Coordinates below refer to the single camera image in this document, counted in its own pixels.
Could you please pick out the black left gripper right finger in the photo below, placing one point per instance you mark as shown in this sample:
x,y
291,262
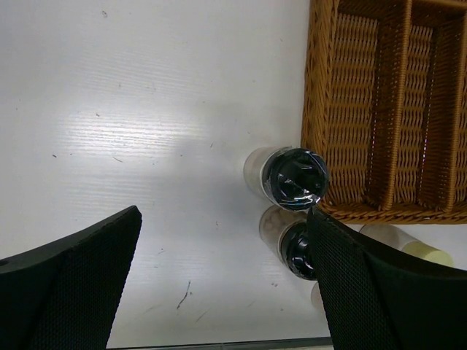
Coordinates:
x,y
376,297

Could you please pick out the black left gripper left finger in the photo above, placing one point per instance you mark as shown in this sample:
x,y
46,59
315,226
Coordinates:
x,y
65,294

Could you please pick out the black-capped spice jar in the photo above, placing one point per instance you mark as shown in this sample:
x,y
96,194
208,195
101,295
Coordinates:
x,y
292,178
285,234

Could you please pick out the brown wicker basket tray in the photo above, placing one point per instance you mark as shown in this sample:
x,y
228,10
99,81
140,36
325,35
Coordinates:
x,y
385,105

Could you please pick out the yellow-capped spice jar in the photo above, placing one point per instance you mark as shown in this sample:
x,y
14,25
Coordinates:
x,y
402,241

